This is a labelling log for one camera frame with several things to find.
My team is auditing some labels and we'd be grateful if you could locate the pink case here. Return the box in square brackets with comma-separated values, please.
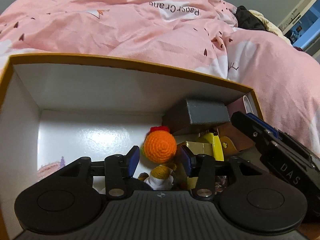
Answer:
[226, 93, 260, 118]

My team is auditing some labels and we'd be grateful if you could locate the orange red crochet chicken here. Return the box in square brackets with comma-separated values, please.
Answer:
[140, 126, 177, 164]

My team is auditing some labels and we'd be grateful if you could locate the bear plush with blue tag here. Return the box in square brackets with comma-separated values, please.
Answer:
[138, 163, 177, 191]

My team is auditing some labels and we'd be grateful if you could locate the dark grey box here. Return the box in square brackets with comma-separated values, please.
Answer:
[162, 99, 230, 135]

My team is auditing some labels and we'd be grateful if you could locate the white pink crochet bunny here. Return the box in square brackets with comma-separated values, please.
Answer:
[36, 156, 65, 180]

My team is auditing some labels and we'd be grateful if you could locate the orange cardboard storage box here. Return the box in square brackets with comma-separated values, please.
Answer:
[0, 52, 320, 240]

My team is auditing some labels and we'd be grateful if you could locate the dark clothes pile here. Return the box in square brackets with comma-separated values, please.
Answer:
[235, 5, 267, 31]

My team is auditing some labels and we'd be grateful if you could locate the pink printed duvet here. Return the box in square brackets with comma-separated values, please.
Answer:
[1, 0, 319, 153]

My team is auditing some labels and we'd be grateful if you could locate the white door frame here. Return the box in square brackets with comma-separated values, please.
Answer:
[278, 0, 317, 34]

